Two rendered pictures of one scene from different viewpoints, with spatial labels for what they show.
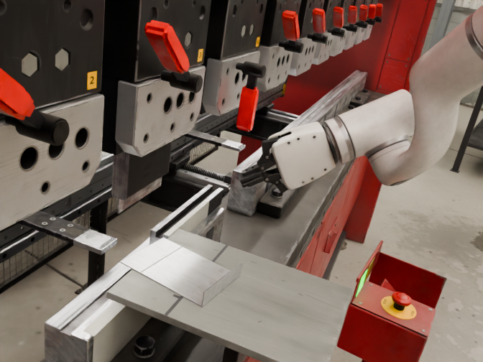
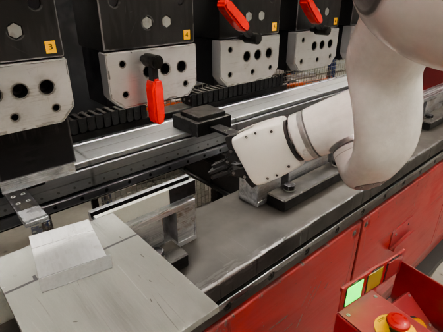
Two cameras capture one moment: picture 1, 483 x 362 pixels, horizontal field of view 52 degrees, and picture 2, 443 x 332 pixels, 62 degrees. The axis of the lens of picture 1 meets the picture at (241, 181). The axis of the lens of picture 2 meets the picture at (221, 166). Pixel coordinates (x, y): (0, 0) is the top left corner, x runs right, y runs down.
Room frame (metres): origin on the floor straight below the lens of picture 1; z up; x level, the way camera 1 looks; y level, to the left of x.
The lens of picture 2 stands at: (0.29, -0.33, 1.33)
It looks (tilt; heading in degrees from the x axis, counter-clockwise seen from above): 26 degrees down; 31
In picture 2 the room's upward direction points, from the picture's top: straight up
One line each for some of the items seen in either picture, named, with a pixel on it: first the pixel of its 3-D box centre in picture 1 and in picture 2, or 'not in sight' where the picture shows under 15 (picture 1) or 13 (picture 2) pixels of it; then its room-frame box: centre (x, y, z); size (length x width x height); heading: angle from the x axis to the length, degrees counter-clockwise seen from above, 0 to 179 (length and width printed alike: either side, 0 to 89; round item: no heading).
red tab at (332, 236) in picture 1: (333, 234); (403, 232); (1.48, -0.34, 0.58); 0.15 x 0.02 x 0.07; 162
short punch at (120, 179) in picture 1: (143, 164); (33, 152); (0.56, 0.12, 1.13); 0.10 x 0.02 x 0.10; 162
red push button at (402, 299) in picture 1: (399, 303); (397, 325); (0.85, -0.36, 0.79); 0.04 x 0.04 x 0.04
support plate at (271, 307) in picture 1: (237, 293); (95, 284); (0.51, -0.02, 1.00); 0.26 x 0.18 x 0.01; 72
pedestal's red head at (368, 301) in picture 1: (394, 306); (401, 327); (0.89, -0.37, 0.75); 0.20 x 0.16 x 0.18; 155
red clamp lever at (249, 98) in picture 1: (245, 96); (152, 89); (0.68, 0.01, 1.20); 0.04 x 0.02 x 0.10; 72
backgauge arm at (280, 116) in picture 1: (233, 113); not in sight; (1.96, 0.08, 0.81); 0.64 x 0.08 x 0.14; 72
